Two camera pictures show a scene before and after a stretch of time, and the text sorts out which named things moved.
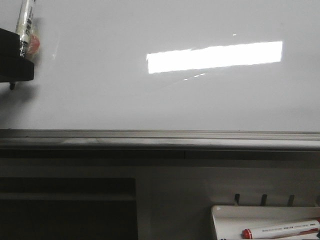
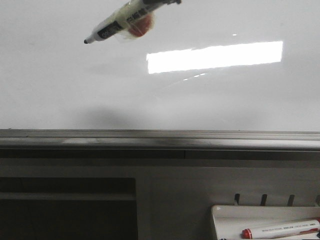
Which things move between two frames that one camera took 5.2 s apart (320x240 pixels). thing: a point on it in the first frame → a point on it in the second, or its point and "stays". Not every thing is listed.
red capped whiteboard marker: [288, 230] stays
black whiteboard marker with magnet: [29, 40] → [135, 19]
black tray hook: [291, 200] stays
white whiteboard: [168, 65] stays
